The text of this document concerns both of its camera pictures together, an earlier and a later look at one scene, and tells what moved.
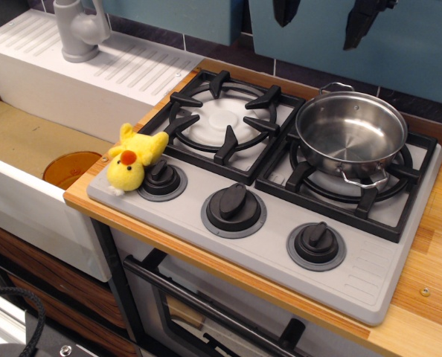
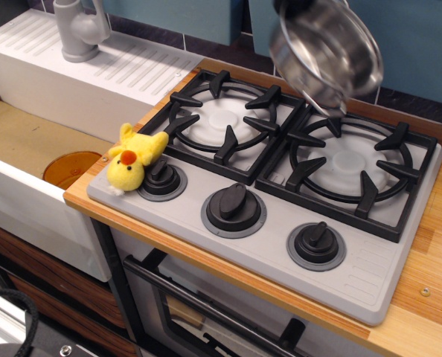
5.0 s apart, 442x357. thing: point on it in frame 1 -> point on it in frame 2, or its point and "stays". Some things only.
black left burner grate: [226, 124] stays
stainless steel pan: [359, 134] -> [327, 51]
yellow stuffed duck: [129, 158] stays
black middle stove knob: [234, 212] stays
